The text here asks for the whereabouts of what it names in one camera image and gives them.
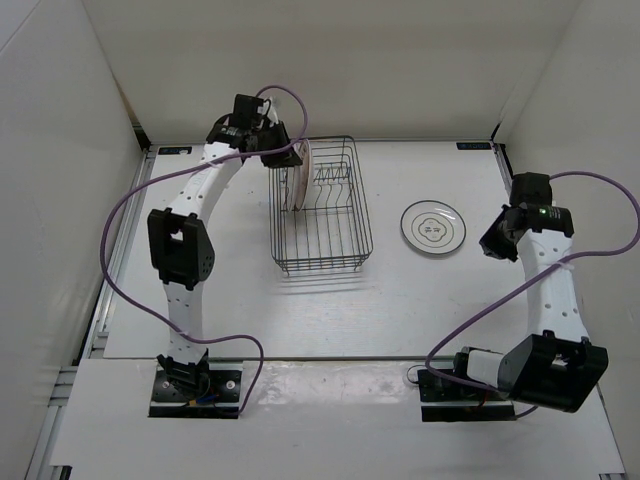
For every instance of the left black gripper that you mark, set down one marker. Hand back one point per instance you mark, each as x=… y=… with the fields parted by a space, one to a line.
x=288 y=158

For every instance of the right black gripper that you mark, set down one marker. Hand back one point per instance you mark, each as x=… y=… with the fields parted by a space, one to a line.
x=492 y=247

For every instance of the pink patterned plate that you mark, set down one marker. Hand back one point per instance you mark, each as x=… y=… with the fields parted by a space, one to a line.
x=305 y=174
x=292 y=184

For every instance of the white plate with dark rim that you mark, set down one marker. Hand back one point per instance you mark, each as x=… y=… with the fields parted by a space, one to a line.
x=433 y=228

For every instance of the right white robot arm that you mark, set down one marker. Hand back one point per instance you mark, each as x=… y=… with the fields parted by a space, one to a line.
x=555 y=366

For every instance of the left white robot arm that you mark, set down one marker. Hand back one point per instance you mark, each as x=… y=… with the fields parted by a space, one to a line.
x=182 y=252

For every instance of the right table label sticker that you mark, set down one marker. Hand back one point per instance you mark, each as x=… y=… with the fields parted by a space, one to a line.
x=474 y=146

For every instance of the table label sticker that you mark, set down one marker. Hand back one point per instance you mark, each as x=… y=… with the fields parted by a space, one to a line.
x=175 y=150
x=474 y=146

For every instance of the left table label sticker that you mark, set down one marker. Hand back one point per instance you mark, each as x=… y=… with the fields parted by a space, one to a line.
x=175 y=150

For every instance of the metal wire dish rack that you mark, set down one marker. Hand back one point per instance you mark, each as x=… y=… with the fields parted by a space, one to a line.
x=333 y=230

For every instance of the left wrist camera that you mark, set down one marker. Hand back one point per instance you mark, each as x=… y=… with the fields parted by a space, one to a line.
x=251 y=113

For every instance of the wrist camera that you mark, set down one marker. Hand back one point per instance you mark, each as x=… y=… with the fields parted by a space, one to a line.
x=530 y=188
x=251 y=113

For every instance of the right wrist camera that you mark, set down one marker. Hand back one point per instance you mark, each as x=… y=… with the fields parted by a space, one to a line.
x=530 y=188

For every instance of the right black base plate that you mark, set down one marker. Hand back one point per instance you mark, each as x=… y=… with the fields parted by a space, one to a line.
x=442 y=401

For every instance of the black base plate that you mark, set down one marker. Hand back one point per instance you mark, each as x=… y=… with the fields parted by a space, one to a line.
x=216 y=397
x=442 y=401

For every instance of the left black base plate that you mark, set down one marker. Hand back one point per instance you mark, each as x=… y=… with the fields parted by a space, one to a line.
x=216 y=397

